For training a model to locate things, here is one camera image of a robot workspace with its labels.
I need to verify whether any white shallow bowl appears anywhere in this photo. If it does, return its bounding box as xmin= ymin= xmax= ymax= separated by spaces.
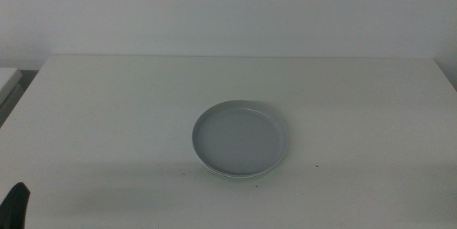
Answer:
xmin=198 ymin=158 xmax=285 ymax=180

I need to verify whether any grey shallow bowl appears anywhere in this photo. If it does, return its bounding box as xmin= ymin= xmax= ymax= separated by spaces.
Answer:
xmin=191 ymin=99 xmax=288 ymax=177

